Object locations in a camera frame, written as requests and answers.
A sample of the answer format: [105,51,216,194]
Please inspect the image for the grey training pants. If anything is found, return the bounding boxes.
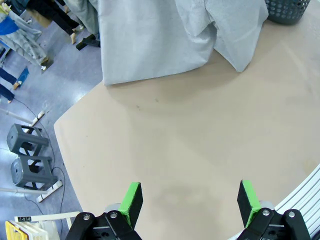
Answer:
[96,0,270,86]

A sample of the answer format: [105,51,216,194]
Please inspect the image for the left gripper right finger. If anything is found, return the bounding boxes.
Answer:
[236,179,312,240]

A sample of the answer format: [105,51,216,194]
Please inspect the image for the dark grey perforated basket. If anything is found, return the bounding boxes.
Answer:
[264,0,311,25]

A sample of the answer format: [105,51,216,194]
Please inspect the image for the yellow plastic crate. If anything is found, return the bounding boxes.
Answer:
[4,219,29,240]

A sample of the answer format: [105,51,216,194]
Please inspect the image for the white ribbed rail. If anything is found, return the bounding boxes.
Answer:
[227,163,320,240]

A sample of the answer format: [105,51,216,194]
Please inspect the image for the mannequin in blue jeans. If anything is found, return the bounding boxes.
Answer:
[0,66,30,104]

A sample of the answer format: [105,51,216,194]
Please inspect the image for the mannequin in black coat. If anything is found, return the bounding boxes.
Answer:
[26,0,81,45]

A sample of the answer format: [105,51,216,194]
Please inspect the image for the black block shoe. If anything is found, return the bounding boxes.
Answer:
[83,33,101,48]
[75,39,89,51]

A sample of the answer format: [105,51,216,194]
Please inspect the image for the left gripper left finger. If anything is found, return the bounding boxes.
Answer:
[65,181,144,240]

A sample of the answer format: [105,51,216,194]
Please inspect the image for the white board stack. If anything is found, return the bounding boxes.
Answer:
[14,211,81,240]

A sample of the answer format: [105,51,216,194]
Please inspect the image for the grey-green trousers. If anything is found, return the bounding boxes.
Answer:
[63,0,101,38]

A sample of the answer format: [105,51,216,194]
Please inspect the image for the grey plastic stool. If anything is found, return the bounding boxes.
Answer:
[6,123,50,156]
[11,155,59,191]

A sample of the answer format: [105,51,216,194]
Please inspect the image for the black floor cable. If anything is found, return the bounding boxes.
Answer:
[13,97,67,240]

